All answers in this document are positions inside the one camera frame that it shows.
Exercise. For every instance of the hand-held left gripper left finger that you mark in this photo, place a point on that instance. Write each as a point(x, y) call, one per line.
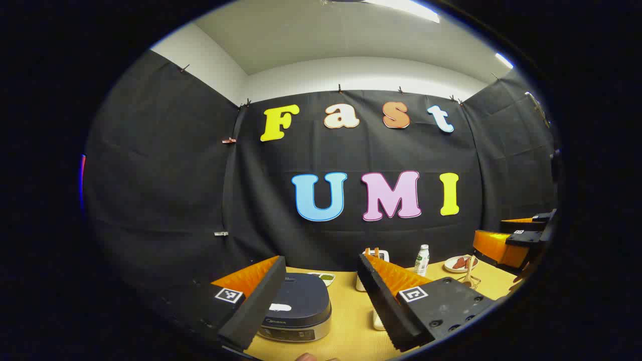
point(261, 301)

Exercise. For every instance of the white toaster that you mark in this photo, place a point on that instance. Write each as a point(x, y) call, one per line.
point(383, 256)

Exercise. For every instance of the black backdrop cloth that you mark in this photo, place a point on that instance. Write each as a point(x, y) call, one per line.
point(175, 190)

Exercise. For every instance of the ceiling light panel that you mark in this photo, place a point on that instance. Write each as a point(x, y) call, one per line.
point(504, 60)

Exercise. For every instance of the white plate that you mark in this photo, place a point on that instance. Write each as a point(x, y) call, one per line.
point(449, 265)

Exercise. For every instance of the dark lidded rice cooker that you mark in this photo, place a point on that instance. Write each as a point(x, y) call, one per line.
point(301, 306)

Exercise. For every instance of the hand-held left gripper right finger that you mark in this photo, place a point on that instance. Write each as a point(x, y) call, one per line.
point(381, 301)

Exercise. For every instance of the wooden spoon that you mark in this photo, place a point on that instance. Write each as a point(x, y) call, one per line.
point(469, 273)

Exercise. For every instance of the white milk bottle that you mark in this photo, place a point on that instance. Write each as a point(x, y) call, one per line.
point(422, 260)

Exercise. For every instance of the white divided grain dish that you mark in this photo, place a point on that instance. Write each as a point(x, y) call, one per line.
point(325, 277)

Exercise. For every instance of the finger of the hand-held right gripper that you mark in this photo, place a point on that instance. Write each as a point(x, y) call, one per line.
point(494, 245)
point(541, 218)

